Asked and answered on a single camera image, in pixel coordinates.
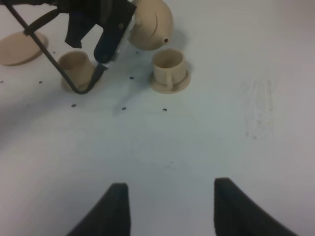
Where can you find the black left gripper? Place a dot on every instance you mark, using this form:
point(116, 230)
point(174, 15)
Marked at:
point(85, 14)

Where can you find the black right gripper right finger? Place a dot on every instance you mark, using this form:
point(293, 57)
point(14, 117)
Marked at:
point(235, 214)

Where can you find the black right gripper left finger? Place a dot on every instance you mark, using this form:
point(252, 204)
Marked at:
point(109, 217)

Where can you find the beige ceramic teapot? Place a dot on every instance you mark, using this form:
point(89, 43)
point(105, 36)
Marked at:
point(153, 25)

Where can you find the beige teapot saucer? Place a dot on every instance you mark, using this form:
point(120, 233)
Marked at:
point(17, 49)

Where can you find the beige left teacup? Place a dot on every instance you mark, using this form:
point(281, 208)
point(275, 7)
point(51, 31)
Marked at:
point(78, 67)

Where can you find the beige teacup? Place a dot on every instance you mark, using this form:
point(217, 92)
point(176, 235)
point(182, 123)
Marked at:
point(169, 68)
point(78, 67)

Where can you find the beige left cup saucer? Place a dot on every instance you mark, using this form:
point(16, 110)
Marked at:
point(73, 86)

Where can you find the beige right teacup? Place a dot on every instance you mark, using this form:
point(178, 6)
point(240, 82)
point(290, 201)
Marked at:
point(169, 68)

